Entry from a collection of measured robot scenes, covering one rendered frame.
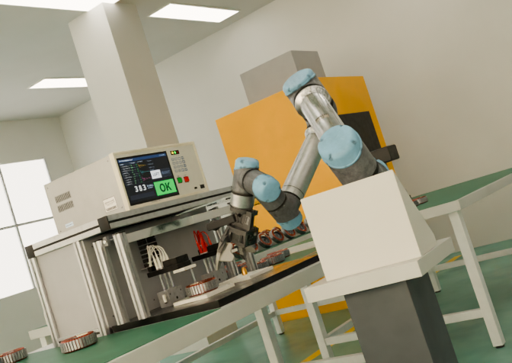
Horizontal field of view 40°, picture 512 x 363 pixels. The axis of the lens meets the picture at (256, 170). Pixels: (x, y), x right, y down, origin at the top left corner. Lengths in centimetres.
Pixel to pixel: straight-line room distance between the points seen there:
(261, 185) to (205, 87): 698
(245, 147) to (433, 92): 219
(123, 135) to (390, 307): 505
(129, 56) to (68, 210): 425
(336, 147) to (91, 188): 98
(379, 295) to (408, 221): 22
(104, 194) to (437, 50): 549
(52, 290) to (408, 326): 128
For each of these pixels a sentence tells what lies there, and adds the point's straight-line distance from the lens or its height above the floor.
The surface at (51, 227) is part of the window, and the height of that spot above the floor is 172.
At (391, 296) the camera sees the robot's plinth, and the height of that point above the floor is 67.
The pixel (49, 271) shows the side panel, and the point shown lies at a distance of 257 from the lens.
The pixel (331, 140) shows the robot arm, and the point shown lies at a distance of 194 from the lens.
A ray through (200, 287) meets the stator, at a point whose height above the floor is 81.
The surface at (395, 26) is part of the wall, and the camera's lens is 771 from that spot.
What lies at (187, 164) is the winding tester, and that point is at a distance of 268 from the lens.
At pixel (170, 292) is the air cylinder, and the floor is 81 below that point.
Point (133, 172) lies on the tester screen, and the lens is 247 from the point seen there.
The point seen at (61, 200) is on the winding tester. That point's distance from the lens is 265.
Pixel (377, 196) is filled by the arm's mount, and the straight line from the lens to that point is 179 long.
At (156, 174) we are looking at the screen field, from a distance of 254.
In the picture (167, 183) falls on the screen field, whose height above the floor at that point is 118.
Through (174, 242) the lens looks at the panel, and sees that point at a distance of 270.
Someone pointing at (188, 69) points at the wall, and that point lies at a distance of 915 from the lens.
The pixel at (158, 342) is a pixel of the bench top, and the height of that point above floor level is 74.
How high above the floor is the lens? 96
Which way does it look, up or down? 4 degrees up
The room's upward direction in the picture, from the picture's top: 18 degrees counter-clockwise
